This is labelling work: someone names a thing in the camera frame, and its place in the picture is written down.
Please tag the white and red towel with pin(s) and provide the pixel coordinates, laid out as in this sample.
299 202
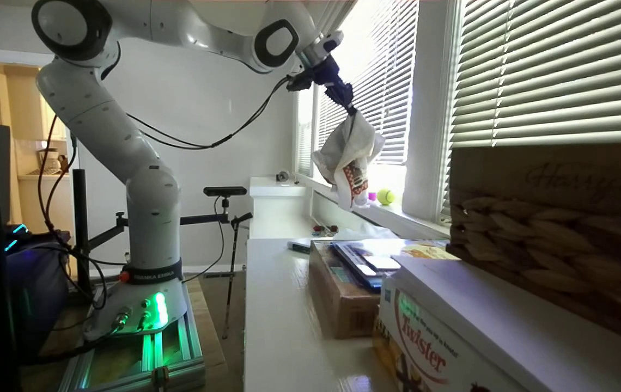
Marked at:
344 157

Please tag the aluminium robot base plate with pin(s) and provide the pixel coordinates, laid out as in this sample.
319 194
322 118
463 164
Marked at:
153 346

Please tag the white Twister game box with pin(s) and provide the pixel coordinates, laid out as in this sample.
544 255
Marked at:
452 328

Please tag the black camera stand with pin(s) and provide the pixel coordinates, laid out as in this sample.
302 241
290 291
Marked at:
214 219

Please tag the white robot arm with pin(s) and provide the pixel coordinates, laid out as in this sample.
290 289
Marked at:
86 38

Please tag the woven wicker basket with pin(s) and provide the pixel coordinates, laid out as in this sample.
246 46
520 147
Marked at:
545 219

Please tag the green tennis ball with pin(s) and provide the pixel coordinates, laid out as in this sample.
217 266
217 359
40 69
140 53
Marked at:
387 196

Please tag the flat cardboard box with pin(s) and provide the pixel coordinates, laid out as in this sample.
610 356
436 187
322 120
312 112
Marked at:
344 281

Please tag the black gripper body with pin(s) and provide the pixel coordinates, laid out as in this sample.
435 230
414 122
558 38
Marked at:
326 75

